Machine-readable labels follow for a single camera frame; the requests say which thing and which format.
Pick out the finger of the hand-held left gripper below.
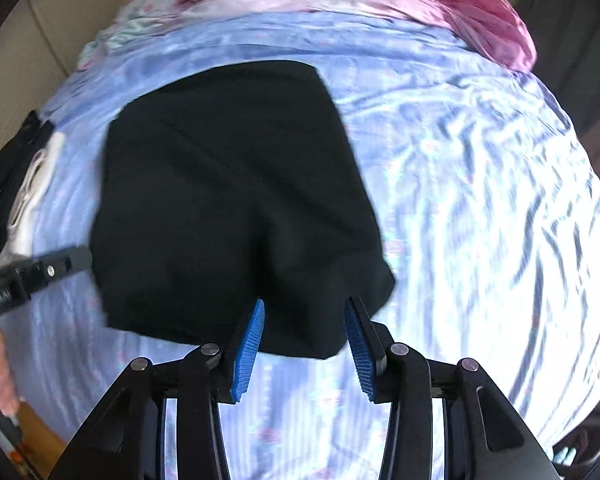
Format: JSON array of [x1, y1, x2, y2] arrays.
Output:
[[17, 245, 94, 287]]

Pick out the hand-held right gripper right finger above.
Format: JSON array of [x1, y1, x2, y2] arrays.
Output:
[[343, 297, 556, 480]]

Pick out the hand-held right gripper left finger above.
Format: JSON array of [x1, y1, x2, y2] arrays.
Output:
[[47, 298, 266, 480]]

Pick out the black pants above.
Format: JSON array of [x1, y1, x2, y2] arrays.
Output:
[[89, 60, 397, 360]]

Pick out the person's left hand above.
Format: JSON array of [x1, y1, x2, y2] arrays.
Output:
[[0, 332, 22, 417]]

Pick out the folded white garment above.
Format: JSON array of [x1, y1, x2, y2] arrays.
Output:
[[0, 132, 66, 266]]

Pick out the folded black garment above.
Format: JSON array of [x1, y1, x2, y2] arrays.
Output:
[[0, 110, 51, 271]]

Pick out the blue striped bed sheet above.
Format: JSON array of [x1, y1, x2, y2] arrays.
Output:
[[17, 12, 600, 480]]

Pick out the pale floral blanket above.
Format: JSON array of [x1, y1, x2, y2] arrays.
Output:
[[75, 0, 431, 71]]

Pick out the pink quilt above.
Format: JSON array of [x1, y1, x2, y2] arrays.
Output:
[[172, 0, 538, 73]]

